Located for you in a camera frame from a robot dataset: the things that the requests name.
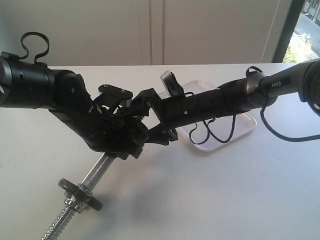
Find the black near weight plate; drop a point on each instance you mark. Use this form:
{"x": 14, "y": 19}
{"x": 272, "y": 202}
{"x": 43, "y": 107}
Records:
{"x": 72, "y": 188}

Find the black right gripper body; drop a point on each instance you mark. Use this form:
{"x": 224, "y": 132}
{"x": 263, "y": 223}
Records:
{"x": 191, "y": 108}

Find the chrome spin-lock collar nut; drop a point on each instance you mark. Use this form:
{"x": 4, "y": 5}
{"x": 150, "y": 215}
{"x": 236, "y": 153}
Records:
{"x": 78, "y": 203}

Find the dark window frame post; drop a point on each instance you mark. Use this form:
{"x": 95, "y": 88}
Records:
{"x": 287, "y": 30}

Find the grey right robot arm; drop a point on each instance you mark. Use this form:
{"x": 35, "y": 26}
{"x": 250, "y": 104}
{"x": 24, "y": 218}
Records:
{"x": 257, "y": 90}

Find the chrome threaded dumbbell bar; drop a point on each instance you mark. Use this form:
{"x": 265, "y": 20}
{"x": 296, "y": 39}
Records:
{"x": 91, "y": 180}

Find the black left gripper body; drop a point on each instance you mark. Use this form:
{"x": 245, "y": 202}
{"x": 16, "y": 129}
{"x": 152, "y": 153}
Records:
{"x": 99, "y": 129}

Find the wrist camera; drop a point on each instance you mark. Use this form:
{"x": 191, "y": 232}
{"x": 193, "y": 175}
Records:
{"x": 112, "y": 96}
{"x": 171, "y": 85}

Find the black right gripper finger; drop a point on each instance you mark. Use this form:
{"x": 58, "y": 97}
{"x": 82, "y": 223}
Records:
{"x": 159, "y": 135}
{"x": 141, "y": 104}

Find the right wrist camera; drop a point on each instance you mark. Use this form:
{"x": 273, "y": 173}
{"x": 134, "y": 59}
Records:
{"x": 171, "y": 85}

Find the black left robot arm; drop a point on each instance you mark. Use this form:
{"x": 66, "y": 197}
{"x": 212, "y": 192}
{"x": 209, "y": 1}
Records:
{"x": 63, "y": 93}

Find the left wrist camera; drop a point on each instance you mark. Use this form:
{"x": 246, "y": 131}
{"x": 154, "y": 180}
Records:
{"x": 112, "y": 96}

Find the white plastic tray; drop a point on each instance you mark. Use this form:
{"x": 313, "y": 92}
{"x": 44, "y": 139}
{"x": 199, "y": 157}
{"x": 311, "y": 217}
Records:
{"x": 192, "y": 134}

